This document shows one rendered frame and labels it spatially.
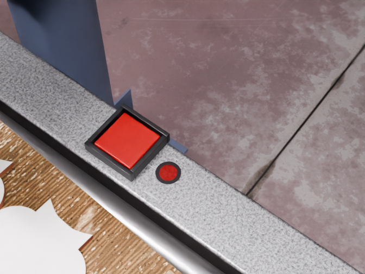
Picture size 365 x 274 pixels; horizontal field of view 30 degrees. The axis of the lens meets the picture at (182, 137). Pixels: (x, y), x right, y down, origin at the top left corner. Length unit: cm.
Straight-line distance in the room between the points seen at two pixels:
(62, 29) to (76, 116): 46
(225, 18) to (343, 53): 39
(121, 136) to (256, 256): 22
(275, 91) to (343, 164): 30
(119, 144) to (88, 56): 60
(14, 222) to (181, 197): 20
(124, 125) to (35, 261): 21
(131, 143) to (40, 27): 54
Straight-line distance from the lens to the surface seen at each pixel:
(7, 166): 83
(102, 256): 78
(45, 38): 136
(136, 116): 87
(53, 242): 78
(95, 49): 144
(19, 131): 89
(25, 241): 79
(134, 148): 84
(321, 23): 223
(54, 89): 93
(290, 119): 199
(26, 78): 94
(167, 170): 84
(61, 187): 82
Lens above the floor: 165
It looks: 58 degrees down
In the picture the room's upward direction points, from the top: 1 degrees counter-clockwise
